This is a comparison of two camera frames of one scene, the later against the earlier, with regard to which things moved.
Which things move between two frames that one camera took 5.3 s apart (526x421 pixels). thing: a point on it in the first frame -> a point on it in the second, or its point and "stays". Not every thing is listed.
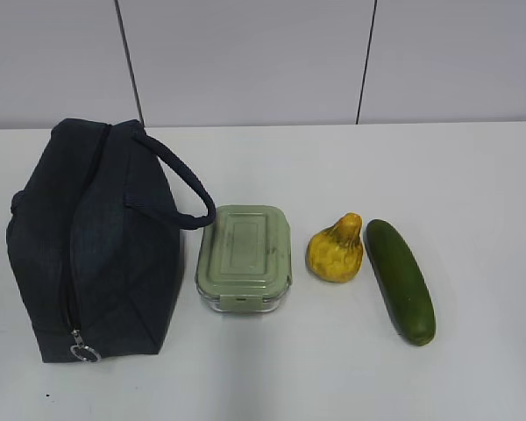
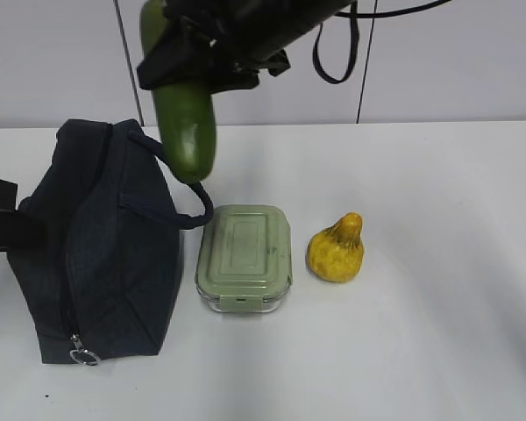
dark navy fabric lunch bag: x=95 y=237 stays
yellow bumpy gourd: x=336 y=254 stays
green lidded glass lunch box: x=245 y=261 stays
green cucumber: x=403 y=281 -> x=187 y=115
